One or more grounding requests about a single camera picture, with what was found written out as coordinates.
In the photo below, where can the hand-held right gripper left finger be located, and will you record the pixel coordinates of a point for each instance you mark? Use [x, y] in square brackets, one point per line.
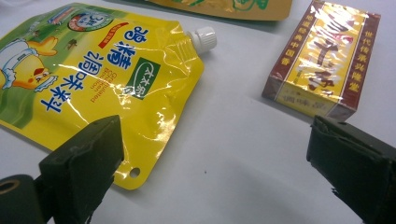
[81, 168]

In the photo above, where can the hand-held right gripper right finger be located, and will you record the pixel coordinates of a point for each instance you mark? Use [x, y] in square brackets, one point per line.
[358, 168]

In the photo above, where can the green and yellow food pouch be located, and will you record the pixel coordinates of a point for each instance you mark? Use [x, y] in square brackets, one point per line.
[218, 11]

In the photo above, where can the yellow and red flat box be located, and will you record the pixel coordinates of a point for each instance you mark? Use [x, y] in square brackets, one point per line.
[327, 62]

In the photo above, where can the yellow spouted seasoning pouch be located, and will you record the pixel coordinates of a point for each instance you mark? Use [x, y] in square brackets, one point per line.
[124, 93]

